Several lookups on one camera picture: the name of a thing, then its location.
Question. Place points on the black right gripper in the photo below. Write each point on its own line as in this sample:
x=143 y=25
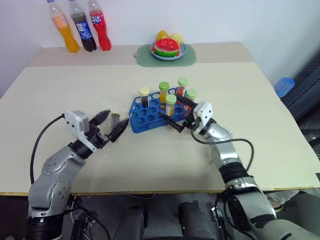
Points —
x=193 y=121

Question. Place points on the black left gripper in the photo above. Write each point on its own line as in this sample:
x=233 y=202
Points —
x=96 y=137

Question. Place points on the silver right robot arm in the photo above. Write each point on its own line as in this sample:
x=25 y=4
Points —
x=240 y=190

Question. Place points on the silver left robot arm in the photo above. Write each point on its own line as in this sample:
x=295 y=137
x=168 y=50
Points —
x=56 y=172

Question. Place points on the green-capped yellow test tube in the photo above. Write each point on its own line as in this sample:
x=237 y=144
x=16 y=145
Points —
x=171 y=103

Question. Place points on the green-capped pink test tube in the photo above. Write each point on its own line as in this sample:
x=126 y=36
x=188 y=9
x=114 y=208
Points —
x=192 y=94

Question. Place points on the green-capped orange test tube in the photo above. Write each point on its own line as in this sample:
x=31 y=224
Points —
x=164 y=90

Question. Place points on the green-capped red test tube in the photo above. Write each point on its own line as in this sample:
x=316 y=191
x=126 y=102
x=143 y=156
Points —
x=182 y=85

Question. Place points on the blue test tube rack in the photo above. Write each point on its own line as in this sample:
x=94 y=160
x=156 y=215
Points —
x=143 y=117

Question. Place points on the yellow-capped dark red test tube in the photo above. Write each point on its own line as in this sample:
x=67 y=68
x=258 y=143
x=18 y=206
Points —
x=144 y=96

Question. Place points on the green silicone mat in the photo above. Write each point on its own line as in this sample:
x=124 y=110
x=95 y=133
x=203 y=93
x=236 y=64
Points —
x=190 y=58

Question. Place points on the light blue plate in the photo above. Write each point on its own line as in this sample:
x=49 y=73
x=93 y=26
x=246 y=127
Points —
x=183 y=50

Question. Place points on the toy watermelon slice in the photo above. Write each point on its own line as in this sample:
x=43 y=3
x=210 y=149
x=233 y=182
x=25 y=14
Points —
x=166 y=47

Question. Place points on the pale yellow toy fruit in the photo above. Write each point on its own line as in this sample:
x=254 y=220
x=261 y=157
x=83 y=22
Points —
x=178 y=37

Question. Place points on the yellow toy pepper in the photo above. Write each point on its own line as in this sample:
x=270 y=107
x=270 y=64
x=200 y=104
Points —
x=162 y=35

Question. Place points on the red soda bottle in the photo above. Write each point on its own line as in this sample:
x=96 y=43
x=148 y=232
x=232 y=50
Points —
x=101 y=27

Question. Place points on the cola bottle, blue label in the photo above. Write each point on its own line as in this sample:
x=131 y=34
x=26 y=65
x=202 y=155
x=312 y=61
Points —
x=83 y=30

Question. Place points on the orange soda bottle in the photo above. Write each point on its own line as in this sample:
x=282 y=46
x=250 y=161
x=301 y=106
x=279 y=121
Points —
x=66 y=32

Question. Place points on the dark rounded shape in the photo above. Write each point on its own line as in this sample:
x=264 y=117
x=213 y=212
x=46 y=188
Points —
x=132 y=222
x=197 y=220

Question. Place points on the blue water bottle cap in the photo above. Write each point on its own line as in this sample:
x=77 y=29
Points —
x=284 y=86

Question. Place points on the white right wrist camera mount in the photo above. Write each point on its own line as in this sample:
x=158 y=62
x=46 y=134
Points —
x=204 y=112

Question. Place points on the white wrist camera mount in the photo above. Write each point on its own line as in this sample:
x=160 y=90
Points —
x=204 y=112
x=75 y=121

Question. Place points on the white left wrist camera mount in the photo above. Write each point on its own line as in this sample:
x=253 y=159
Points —
x=75 y=121

